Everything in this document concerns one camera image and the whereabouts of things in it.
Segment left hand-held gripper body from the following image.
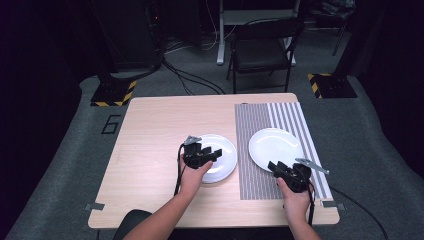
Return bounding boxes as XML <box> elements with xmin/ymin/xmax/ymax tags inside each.
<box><xmin>182</xmin><ymin>134</ymin><xmax>215</xmax><ymax>170</ymax></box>

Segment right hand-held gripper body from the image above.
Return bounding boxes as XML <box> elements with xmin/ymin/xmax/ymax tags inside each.
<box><xmin>279</xmin><ymin>157</ymin><xmax>331</xmax><ymax>194</ymax></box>

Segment white round plate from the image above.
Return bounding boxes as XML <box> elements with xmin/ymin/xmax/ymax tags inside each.
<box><xmin>247</xmin><ymin>127</ymin><xmax>305</xmax><ymax>174</ymax></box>
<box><xmin>193</xmin><ymin>133</ymin><xmax>239</xmax><ymax>185</ymax></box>

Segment person's left hand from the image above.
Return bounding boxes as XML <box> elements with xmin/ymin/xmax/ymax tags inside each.
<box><xmin>179</xmin><ymin>159</ymin><xmax>214</xmax><ymax>198</ymax></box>

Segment person's right hand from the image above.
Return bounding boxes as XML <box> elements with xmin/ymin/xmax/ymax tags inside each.
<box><xmin>276</xmin><ymin>177</ymin><xmax>313</xmax><ymax>218</ymax></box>

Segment grey striped placemat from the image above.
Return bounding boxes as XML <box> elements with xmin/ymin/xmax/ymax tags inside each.
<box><xmin>234</xmin><ymin>101</ymin><xmax>334</xmax><ymax>201</ymax></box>

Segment grey tape tab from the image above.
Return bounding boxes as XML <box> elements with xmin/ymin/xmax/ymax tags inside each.
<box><xmin>83</xmin><ymin>201</ymin><xmax>106</xmax><ymax>212</ymax></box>
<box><xmin>320</xmin><ymin>199</ymin><xmax>347</xmax><ymax>212</ymax></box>

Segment black stand base striped tape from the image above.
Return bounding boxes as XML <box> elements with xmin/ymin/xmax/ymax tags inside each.
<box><xmin>89</xmin><ymin>71</ymin><xmax>138</xmax><ymax>108</ymax></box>
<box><xmin>306</xmin><ymin>72</ymin><xmax>358</xmax><ymax>100</ymax></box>

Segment black folding chair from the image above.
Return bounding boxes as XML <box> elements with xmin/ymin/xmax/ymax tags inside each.
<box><xmin>225</xmin><ymin>17</ymin><xmax>306</xmax><ymax>95</ymax></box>

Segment left hand-held gripper black cable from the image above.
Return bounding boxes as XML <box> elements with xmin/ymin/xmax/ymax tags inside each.
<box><xmin>173</xmin><ymin>142</ymin><xmax>186</xmax><ymax>197</ymax></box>

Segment hand-held gripper black cable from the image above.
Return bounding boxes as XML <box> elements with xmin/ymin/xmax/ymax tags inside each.
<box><xmin>307</xmin><ymin>181</ymin><xmax>317</xmax><ymax>228</ymax></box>
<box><xmin>173</xmin><ymin>142</ymin><xmax>186</xmax><ymax>197</ymax></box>

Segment right hand-held gripper black cable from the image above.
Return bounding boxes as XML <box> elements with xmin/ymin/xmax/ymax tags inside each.
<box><xmin>307</xmin><ymin>181</ymin><xmax>317</xmax><ymax>228</ymax></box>

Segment black floor cables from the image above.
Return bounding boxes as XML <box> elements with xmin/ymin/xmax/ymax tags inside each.
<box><xmin>161</xmin><ymin>58</ymin><xmax>227</xmax><ymax>97</ymax></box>

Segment long black floor cable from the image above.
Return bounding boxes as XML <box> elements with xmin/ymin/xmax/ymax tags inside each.
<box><xmin>329</xmin><ymin>186</ymin><xmax>390</xmax><ymax>240</ymax></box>

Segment white desk frame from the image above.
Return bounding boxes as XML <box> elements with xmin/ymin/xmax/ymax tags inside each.
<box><xmin>215</xmin><ymin>0</ymin><xmax>302</xmax><ymax>67</ymax></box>

